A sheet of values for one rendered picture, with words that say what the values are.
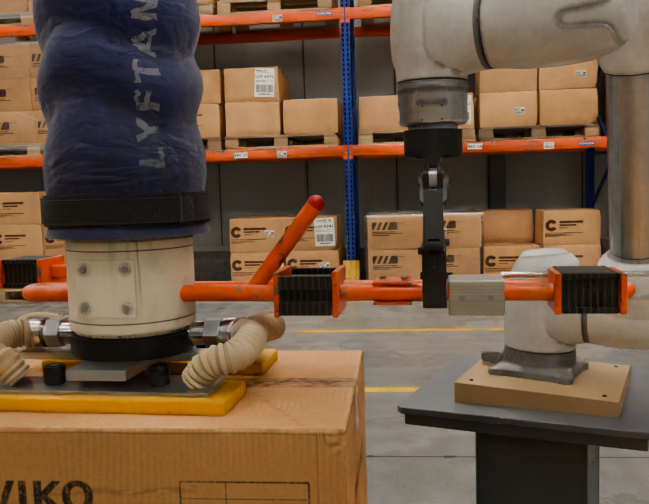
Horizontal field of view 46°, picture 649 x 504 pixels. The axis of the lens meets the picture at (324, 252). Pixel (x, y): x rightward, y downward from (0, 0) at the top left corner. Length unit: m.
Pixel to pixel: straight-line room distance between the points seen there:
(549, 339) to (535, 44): 0.90
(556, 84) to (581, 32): 7.42
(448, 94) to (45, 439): 0.63
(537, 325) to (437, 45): 0.87
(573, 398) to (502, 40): 0.87
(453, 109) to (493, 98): 7.26
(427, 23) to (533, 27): 0.13
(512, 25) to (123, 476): 0.68
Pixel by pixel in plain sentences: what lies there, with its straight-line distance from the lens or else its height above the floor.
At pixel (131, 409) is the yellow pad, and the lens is 0.96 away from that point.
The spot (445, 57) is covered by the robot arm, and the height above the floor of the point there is 1.37.
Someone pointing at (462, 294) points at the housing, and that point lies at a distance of 0.97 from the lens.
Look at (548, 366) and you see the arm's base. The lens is 1.72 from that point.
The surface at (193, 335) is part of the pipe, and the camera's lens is 1.05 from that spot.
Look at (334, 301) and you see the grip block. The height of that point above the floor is 1.07.
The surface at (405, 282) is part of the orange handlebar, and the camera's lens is 0.97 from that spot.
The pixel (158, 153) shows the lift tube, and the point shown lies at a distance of 0.99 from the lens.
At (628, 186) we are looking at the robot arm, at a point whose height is 1.19.
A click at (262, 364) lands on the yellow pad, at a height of 0.96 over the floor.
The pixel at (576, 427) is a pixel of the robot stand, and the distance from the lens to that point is 1.55.
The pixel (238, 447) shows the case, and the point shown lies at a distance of 0.89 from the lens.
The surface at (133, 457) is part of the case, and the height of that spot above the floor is 0.91.
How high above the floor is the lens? 1.22
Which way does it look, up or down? 5 degrees down
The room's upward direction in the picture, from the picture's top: 2 degrees counter-clockwise
